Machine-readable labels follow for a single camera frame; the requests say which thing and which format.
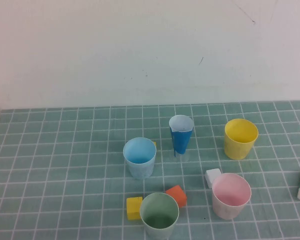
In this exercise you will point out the light blue plastic cup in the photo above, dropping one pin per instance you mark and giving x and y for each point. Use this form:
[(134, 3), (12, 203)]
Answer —
[(140, 170)]

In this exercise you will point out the yellow plastic cup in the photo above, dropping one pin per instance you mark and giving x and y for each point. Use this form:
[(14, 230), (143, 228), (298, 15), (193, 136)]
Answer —
[(237, 151)]

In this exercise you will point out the pink plastic cup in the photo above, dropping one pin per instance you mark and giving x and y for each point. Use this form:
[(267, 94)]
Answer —
[(226, 211)]

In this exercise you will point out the blue paper cone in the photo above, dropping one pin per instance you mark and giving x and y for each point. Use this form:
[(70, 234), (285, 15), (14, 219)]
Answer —
[(180, 142)]

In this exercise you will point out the clear plastic cup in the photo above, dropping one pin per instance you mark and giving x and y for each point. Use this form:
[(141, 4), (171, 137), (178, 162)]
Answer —
[(184, 157)]

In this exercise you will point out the orange foam cube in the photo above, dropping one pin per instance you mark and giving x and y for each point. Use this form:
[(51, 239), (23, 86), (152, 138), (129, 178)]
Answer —
[(178, 196)]

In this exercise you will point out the white foam cube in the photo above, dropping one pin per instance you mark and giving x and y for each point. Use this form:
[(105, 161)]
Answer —
[(211, 176)]

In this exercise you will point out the teal grid tablecloth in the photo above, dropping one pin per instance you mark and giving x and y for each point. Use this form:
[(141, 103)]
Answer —
[(65, 150)]

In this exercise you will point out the green plastic cup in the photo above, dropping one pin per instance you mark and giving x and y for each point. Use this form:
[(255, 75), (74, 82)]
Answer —
[(157, 232)]

